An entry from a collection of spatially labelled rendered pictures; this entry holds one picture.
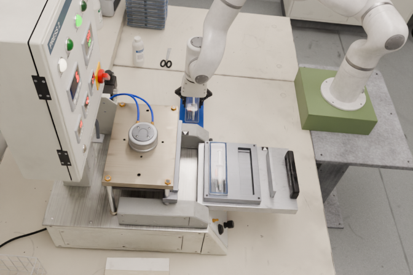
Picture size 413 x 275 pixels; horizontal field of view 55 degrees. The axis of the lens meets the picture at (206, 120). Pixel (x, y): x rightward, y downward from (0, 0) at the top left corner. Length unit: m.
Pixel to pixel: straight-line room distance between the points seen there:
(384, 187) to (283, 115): 1.12
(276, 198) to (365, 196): 1.40
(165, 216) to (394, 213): 1.73
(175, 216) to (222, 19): 0.63
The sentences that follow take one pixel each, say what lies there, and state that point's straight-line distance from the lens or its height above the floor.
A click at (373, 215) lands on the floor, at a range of 2.52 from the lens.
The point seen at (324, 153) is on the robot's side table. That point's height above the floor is 0.75.
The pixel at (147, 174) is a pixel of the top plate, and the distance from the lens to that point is 1.03.
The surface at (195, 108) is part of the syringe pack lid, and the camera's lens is 1.62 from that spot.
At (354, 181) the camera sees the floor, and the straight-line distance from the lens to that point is 2.59.
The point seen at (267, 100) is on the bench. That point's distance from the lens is 1.74.
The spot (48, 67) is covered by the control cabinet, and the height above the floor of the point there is 1.51.
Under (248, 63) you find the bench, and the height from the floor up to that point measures 0.75.
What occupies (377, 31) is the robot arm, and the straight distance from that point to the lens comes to 1.46.
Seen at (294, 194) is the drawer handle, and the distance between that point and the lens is 1.20.
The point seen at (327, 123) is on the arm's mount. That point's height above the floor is 0.80.
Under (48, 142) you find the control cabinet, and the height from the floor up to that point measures 1.31.
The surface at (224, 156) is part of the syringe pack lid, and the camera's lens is 1.20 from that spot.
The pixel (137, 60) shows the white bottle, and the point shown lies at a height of 0.79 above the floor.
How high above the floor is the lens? 1.99
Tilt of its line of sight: 50 degrees down
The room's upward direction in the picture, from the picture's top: 9 degrees clockwise
